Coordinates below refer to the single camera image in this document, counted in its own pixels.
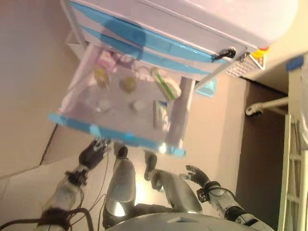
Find black cart lock key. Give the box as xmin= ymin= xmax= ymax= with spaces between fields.
xmin=213 ymin=47 xmax=236 ymax=63

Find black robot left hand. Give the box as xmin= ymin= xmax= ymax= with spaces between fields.
xmin=78 ymin=138 xmax=112 ymax=172

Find grey robot leg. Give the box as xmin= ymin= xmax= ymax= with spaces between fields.
xmin=143 ymin=154 xmax=203 ymax=215
xmin=102 ymin=145 xmax=138 ymax=228

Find white hospital bed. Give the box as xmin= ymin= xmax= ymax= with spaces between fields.
xmin=244 ymin=36 xmax=308 ymax=231

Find white waste bin blue lid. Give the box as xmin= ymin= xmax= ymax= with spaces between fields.
xmin=194 ymin=78 xmax=217 ymax=98

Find grey robot left leg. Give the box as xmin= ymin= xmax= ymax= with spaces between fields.
xmin=102 ymin=145 xmax=138 ymax=228

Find pink white medicine box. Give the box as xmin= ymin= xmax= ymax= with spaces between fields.
xmin=93 ymin=51 xmax=116 ymax=70

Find grey robot right leg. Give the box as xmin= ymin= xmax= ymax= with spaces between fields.
xmin=143 ymin=154 xmax=203 ymax=215

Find blue tape piece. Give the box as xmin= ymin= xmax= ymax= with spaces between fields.
xmin=286 ymin=55 xmax=305 ymax=72

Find clear bottle yellow capsules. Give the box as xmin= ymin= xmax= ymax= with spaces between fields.
xmin=93 ymin=68 xmax=110 ymax=90
xmin=119 ymin=76 xmax=138 ymax=93

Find green white medicine box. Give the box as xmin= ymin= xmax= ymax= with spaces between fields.
xmin=151 ymin=68 xmax=182 ymax=101

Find blue handled white cart drawer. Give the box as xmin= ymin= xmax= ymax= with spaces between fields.
xmin=80 ymin=25 xmax=212 ymax=79
xmin=47 ymin=45 xmax=187 ymax=158

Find white mesh side basket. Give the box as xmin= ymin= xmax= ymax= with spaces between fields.
xmin=225 ymin=54 xmax=268 ymax=79

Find long white medicine box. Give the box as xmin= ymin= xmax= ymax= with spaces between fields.
xmin=153 ymin=100 xmax=170 ymax=131

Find bed caster wheel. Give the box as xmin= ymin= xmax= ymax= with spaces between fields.
xmin=245 ymin=105 xmax=264 ymax=117

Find grey robot torso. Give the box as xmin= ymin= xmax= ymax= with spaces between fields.
xmin=103 ymin=203 xmax=227 ymax=231

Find small white box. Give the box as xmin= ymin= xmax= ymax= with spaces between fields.
xmin=128 ymin=100 xmax=146 ymax=113

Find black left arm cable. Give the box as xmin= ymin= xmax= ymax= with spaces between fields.
xmin=0 ymin=208 xmax=94 ymax=231

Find white medical cart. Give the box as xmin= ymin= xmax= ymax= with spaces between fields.
xmin=60 ymin=0 xmax=299 ymax=147

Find small white round bottle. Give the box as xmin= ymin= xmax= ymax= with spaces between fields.
xmin=96 ymin=100 xmax=113 ymax=114

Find tall blue front cart drawer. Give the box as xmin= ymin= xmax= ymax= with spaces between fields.
xmin=69 ymin=0 xmax=229 ymax=65

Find white cart side tray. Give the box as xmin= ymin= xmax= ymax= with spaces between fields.
xmin=66 ymin=31 xmax=85 ymax=56

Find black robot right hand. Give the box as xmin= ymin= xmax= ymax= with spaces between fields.
xmin=179 ymin=165 xmax=211 ymax=188

